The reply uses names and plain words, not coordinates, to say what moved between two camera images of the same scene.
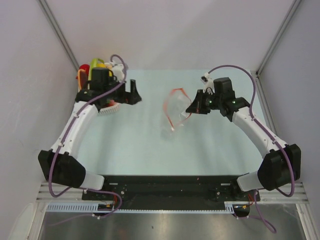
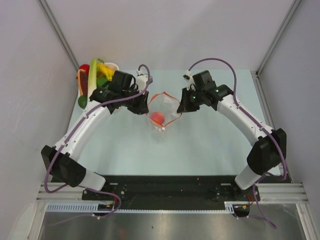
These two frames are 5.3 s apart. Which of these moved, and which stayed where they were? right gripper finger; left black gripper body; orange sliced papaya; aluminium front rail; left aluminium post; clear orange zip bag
Moved: right gripper finger; left black gripper body; clear orange zip bag
Stayed: orange sliced papaya; left aluminium post; aluminium front rail
